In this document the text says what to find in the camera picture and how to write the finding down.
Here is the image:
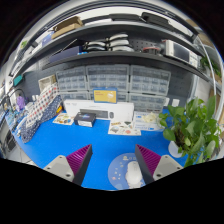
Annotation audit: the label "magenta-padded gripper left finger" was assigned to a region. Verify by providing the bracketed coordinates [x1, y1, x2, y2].
[43, 143, 94, 187]

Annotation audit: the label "yellow and blue box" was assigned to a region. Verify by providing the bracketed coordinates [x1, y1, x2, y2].
[92, 87, 118, 104]

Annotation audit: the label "woven storage basket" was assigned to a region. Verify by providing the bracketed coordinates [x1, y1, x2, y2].
[38, 74, 58, 94]

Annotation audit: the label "printed sticker sheet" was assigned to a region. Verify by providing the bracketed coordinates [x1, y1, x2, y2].
[107, 120, 142, 137]
[52, 112, 75, 126]

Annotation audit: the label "small black product box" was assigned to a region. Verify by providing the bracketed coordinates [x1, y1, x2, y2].
[73, 111, 97, 128]

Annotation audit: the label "grey computer mouse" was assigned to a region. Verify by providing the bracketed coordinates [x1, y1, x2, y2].
[124, 160, 145, 187]

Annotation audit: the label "white and blue glove box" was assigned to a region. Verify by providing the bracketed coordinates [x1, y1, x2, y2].
[132, 111, 165, 132]

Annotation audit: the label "long white keyboard box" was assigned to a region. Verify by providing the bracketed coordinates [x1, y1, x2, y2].
[63, 98, 135, 123]

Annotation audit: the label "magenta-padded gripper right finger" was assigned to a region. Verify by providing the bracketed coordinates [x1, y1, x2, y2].
[134, 144, 184, 185]

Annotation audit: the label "green plant in white pot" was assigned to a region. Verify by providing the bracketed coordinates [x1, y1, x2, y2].
[158, 95, 221, 168]

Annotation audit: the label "round blue printed mouse pad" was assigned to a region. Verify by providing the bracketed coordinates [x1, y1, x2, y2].
[107, 152, 148, 191]

